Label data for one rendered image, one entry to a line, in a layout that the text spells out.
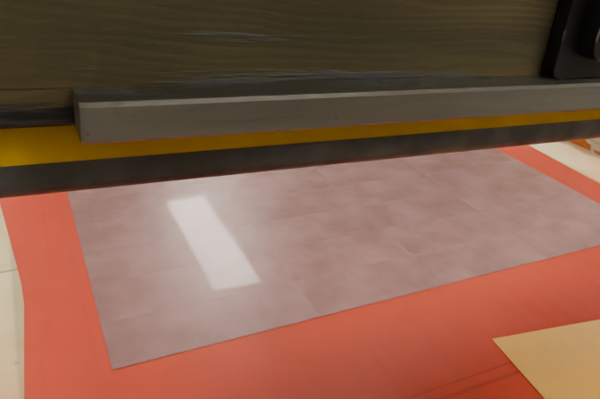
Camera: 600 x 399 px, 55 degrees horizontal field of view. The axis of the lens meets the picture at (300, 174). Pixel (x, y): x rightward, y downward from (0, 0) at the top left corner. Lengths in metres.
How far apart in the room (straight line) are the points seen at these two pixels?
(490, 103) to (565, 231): 0.22
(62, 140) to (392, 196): 0.27
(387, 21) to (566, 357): 0.18
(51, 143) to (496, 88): 0.14
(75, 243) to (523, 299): 0.24
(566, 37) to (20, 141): 0.18
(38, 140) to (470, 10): 0.13
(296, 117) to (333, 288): 0.16
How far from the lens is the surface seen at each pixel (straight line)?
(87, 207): 0.37
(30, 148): 0.17
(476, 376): 0.27
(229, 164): 0.18
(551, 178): 0.48
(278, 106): 0.15
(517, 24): 0.21
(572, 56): 0.23
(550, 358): 0.29
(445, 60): 0.20
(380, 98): 0.17
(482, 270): 0.34
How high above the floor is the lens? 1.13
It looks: 25 degrees down
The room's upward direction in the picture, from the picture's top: 5 degrees clockwise
